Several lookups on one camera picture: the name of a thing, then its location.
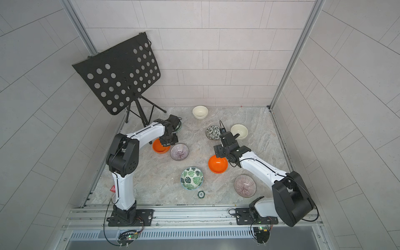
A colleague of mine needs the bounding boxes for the small green leaf bowl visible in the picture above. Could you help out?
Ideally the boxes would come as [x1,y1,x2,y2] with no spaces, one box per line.
[176,123,182,133]

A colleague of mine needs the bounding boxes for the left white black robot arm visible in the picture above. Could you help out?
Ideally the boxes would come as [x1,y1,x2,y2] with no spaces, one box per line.
[106,115,181,220]

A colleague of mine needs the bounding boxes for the orange bowl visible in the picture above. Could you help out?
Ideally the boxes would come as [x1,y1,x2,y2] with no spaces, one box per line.
[208,155,228,174]
[152,139,170,154]

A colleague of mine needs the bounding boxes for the cream bowl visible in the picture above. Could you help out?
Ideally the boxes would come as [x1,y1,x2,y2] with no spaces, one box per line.
[230,124,249,140]
[192,105,208,120]

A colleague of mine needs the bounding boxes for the circuit board connector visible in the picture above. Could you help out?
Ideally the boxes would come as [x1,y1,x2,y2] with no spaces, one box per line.
[117,230,139,248]
[251,227,270,244]

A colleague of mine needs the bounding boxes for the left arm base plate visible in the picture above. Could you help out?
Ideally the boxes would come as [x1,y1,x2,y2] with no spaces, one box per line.
[106,209,154,227]

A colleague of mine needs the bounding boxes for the large green leaf bowl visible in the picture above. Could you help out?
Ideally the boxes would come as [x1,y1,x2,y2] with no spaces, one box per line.
[180,167,204,190]

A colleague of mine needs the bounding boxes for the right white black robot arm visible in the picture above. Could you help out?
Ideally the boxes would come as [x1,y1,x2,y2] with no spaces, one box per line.
[214,129,317,227]

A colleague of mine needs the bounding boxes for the black floral bowl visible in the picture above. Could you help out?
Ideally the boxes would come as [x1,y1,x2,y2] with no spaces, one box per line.
[205,126,220,141]

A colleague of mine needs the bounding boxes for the left circuit board connector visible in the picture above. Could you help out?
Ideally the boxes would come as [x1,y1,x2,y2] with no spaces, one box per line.
[117,230,139,248]

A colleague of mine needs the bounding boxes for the right circuit board connector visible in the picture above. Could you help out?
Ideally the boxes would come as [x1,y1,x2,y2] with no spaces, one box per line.
[251,227,270,244]

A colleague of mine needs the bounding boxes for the black perforated music stand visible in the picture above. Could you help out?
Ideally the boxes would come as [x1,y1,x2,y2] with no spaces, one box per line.
[73,32,161,126]

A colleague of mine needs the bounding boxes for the purple striped bowl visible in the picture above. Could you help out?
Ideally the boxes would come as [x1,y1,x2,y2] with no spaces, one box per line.
[234,175,257,198]
[170,143,190,161]

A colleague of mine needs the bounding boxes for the small green tape roll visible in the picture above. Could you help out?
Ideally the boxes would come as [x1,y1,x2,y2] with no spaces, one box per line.
[197,191,206,199]

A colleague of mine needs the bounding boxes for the aluminium mounting rail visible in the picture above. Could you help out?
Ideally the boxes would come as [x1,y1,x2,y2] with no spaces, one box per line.
[60,204,324,231]

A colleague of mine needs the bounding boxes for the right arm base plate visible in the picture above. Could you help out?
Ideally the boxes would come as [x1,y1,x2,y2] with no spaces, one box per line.
[232,208,279,226]

